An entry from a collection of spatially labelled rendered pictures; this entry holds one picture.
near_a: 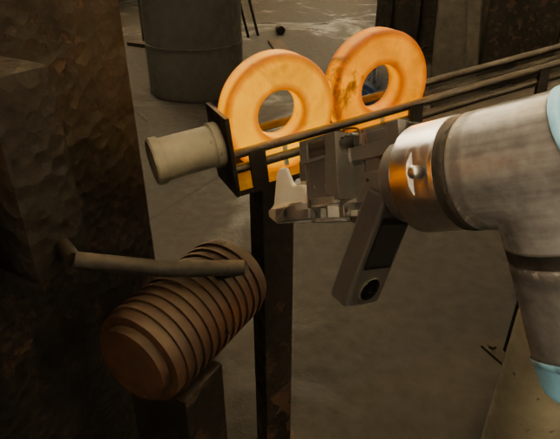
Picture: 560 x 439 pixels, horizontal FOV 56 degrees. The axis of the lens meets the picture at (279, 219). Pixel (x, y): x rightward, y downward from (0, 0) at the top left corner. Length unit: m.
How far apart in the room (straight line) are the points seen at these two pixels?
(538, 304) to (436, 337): 1.04
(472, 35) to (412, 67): 2.09
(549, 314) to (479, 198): 0.09
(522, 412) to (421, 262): 0.84
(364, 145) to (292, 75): 0.23
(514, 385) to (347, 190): 0.52
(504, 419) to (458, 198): 0.63
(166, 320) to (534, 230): 0.41
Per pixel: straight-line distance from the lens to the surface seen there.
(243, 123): 0.67
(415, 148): 0.41
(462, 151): 0.38
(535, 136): 0.35
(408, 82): 0.78
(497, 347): 1.43
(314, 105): 0.71
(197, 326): 0.64
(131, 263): 0.62
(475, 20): 2.85
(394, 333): 1.41
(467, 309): 1.54
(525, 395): 0.91
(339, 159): 0.48
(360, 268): 0.47
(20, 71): 0.58
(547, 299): 0.38
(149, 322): 0.62
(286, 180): 0.55
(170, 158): 0.64
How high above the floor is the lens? 0.92
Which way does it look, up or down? 30 degrees down
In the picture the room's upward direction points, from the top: straight up
